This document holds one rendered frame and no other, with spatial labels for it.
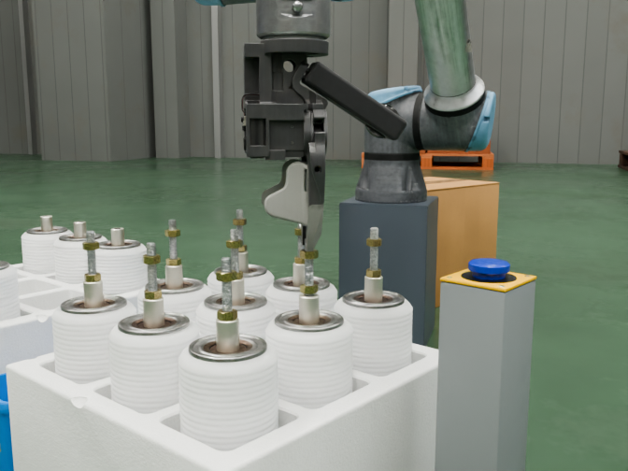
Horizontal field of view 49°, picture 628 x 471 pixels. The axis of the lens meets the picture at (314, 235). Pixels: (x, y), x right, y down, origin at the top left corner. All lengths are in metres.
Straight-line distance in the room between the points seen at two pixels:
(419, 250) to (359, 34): 6.50
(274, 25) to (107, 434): 0.43
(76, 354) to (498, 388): 0.46
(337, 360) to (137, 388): 0.21
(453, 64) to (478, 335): 0.70
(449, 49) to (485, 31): 6.34
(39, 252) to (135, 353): 0.70
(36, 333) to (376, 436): 0.55
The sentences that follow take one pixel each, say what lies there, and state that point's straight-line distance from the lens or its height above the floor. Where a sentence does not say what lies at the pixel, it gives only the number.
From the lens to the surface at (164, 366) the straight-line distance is 0.73.
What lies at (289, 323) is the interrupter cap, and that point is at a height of 0.25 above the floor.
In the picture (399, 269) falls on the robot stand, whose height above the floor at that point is 0.17.
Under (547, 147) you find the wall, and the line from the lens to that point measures 7.55.
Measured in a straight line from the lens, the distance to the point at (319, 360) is 0.72.
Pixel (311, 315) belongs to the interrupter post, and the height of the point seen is 0.26.
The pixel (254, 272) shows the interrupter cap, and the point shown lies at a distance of 0.98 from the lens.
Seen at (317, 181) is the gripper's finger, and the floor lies 0.41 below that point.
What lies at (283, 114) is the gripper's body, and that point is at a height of 0.47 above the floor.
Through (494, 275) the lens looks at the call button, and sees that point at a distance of 0.69.
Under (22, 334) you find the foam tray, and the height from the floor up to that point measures 0.16.
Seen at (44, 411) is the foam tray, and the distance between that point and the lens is 0.85.
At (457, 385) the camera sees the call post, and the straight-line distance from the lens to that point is 0.71.
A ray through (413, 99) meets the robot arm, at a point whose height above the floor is 0.51.
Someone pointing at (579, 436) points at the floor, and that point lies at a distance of 1.14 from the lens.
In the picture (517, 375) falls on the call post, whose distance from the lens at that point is 0.72.
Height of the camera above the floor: 0.47
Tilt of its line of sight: 10 degrees down
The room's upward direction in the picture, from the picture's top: straight up
